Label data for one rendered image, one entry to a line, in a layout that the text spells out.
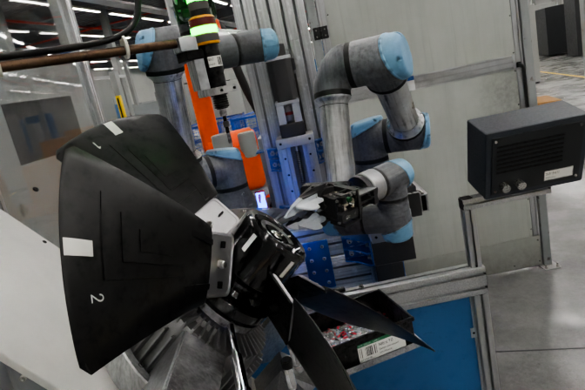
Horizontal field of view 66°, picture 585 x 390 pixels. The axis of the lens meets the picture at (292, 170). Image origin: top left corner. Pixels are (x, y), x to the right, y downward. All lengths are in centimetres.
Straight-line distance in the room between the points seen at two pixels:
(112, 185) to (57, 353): 28
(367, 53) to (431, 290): 65
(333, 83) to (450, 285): 63
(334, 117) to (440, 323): 65
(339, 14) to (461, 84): 80
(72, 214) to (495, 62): 259
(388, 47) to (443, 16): 165
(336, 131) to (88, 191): 74
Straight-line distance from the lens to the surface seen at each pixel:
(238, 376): 63
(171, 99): 142
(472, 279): 135
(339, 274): 161
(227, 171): 151
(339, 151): 112
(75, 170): 51
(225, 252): 67
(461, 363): 148
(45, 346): 73
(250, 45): 107
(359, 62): 112
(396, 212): 108
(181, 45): 75
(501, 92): 288
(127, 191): 54
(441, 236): 291
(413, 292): 131
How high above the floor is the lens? 146
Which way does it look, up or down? 12 degrees down
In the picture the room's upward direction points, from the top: 12 degrees counter-clockwise
